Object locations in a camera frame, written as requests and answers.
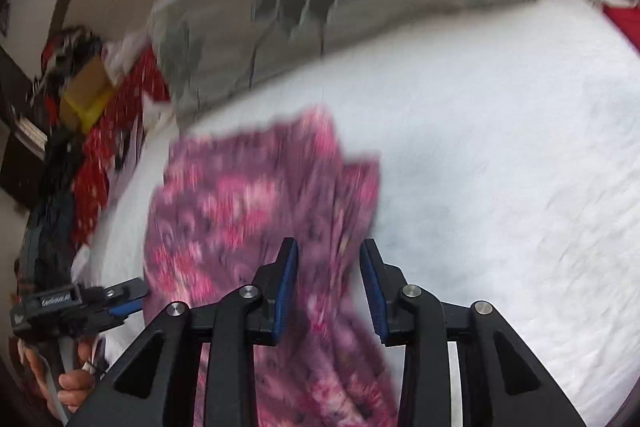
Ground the purple floral garment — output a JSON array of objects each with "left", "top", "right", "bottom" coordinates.
[{"left": 143, "top": 109, "right": 397, "bottom": 426}]

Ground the pile of clothes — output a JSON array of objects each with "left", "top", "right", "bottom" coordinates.
[{"left": 29, "top": 25, "right": 104, "bottom": 126}]

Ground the person left hand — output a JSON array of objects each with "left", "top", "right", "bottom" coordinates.
[{"left": 18, "top": 338, "right": 96, "bottom": 419}]

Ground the red patterned quilt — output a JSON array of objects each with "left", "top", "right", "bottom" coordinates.
[{"left": 72, "top": 42, "right": 169, "bottom": 246}]

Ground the white quilted mattress cover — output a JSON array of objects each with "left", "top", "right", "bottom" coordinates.
[{"left": 69, "top": 0, "right": 640, "bottom": 427}]

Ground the yellow cardboard box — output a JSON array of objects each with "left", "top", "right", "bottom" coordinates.
[{"left": 60, "top": 56, "right": 115, "bottom": 134}]

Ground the red cloth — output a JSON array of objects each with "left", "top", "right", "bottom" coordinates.
[{"left": 603, "top": 6, "right": 640, "bottom": 51}]

